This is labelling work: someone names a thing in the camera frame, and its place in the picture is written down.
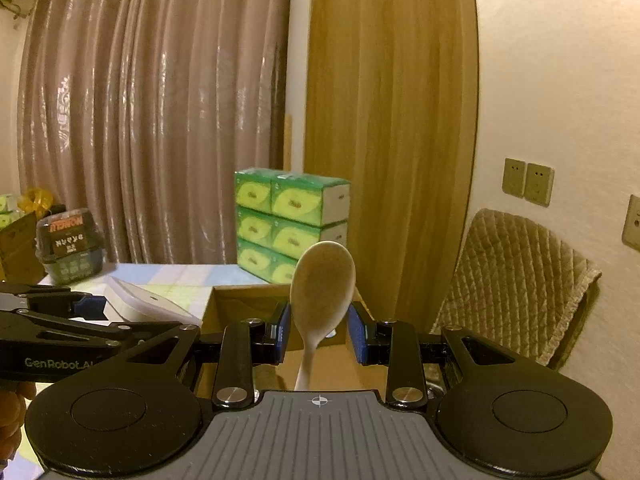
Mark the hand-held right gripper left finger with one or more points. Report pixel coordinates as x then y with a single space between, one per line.
283 332

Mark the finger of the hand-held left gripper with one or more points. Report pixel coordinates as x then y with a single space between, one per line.
105 332
87 306

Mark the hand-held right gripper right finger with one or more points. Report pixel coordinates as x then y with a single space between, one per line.
356 335

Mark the white plastic case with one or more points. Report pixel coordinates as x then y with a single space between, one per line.
145 302

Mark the cardboard box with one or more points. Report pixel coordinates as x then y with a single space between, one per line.
240 305

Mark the white spoon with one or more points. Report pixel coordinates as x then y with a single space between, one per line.
322 280

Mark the dark green plastic container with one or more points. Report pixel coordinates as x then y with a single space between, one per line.
70 245

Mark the person's left hand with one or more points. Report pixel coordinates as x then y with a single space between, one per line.
11 410

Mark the brown cardboard carton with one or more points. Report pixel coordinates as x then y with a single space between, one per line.
20 250

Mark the yellow plastic bag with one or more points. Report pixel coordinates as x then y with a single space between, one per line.
35 202

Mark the stack of green tissue packs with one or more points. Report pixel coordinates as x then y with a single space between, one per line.
280 215

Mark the green packets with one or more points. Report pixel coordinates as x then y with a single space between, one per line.
5 210

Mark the yellow curtain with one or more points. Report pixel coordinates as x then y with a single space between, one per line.
390 110

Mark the brown curtain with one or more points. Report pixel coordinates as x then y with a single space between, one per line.
150 85

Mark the wall socket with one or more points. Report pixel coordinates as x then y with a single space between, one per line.
632 222
539 184
513 177

